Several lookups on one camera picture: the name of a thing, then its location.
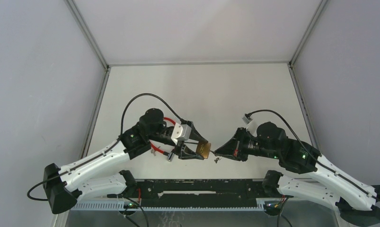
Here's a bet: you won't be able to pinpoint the white slotted cable duct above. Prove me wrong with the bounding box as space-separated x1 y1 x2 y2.
71 200 266 211

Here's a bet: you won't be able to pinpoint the aluminium frame rails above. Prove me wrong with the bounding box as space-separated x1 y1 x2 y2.
66 0 327 157

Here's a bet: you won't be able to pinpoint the padlock keys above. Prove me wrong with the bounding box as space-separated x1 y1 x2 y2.
210 151 222 164

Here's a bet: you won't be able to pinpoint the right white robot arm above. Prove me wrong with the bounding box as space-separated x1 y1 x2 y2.
215 122 380 227

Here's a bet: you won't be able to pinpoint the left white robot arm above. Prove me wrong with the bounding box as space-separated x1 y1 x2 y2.
43 108 211 214

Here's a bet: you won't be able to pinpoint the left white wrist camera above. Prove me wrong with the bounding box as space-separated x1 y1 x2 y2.
171 123 192 145

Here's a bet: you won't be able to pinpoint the cable lock keys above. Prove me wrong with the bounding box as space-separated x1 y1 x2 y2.
151 145 160 156

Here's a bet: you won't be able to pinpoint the red cable bike lock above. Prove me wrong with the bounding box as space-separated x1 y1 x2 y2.
151 117 176 162

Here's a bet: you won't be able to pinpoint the brass padlock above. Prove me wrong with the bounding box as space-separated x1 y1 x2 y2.
195 142 211 159

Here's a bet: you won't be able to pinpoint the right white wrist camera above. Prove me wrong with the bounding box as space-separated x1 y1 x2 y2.
242 114 256 127

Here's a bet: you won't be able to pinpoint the right black camera cable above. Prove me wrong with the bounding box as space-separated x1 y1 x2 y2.
244 109 380 214

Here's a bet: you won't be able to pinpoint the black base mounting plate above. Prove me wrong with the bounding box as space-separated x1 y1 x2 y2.
107 179 282 207

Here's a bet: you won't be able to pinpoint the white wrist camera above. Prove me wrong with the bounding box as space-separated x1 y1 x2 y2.
171 123 192 145
242 114 256 127

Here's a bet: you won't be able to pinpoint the black camera cable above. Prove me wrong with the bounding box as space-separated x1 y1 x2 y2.
244 109 380 214
27 93 186 201

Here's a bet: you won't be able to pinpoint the left black camera cable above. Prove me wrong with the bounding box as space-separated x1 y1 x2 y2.
27 93 186 201

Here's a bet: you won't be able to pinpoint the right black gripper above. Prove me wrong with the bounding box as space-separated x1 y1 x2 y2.
213 127 278 162

